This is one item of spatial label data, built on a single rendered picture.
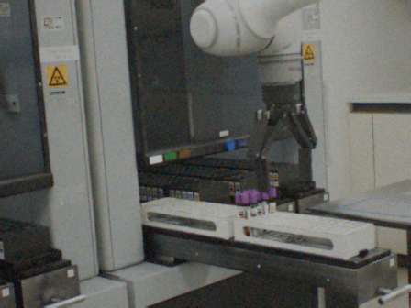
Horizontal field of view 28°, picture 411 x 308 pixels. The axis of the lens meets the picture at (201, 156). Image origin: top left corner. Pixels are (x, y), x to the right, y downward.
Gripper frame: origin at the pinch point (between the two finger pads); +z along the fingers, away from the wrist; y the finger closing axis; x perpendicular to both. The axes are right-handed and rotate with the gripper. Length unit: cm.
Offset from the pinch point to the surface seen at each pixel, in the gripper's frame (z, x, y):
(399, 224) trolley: 13.3, -10.4, 25.8
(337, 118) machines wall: 15, 149, 219
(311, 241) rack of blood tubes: 13.7, -2.1, 4.9
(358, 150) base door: 33, 144, 229
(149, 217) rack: 11.8, 42.3, -2.2
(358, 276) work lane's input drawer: 15.3, -21.7, -6.3
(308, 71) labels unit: -20, 38, 57
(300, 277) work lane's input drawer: 17.6, -8.1, -6.6
